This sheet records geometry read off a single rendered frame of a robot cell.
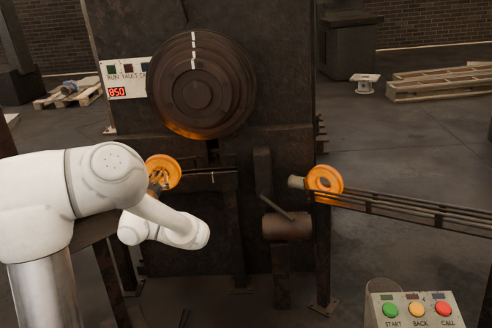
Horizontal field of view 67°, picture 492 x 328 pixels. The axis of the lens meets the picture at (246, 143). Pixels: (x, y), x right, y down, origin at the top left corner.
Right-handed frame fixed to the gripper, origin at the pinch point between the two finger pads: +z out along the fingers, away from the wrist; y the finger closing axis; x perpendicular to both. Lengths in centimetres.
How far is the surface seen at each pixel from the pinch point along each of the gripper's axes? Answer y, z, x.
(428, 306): 89, -52, -22
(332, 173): 69, 2, -8
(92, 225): -34.6, -3.2, -24.1
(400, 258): 114, 33, -87
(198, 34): 20, 21, 48
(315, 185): 63, 6, -16
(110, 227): -25.0, -6.1, -23.5
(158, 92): -0.4, 18.6, 26.5
